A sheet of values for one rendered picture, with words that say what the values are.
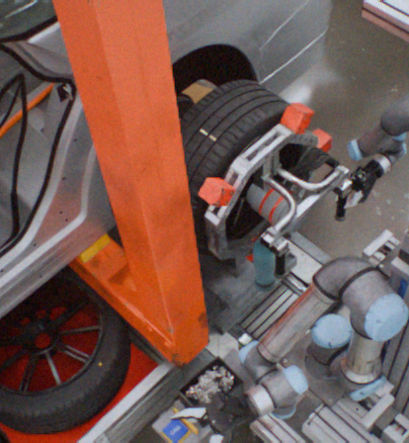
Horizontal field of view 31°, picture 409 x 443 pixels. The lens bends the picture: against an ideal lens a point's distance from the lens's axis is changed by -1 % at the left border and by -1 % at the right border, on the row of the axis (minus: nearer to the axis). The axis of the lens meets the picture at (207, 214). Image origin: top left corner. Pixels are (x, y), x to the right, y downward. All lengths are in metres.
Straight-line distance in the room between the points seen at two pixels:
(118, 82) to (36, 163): 1.23
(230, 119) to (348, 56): 2.07
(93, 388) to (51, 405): 0.16
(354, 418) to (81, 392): 1.00
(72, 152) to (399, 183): 1.98
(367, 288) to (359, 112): 2.46
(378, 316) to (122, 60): 0.84
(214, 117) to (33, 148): 0.70
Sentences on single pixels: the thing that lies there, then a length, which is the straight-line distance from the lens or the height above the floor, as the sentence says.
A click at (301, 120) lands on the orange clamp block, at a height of 1.14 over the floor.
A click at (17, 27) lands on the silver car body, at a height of 1.75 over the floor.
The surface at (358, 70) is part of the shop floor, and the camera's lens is 4.42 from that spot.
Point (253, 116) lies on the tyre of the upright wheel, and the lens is 2.53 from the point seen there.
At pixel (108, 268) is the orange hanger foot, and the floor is 0.68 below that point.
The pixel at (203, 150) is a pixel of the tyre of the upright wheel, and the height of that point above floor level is 1.14.
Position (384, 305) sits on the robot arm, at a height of 1.46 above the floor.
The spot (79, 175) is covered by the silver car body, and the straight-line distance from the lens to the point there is 2.54.
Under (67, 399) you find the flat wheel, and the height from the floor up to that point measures 0.50.
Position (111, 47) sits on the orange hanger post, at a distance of 1.48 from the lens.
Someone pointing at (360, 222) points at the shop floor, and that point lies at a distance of 3.72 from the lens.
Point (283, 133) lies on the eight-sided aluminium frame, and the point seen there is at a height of 1.12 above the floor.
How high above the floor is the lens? 3.03
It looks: 54 degrees down
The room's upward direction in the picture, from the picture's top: 6 degrees counter-clockwise
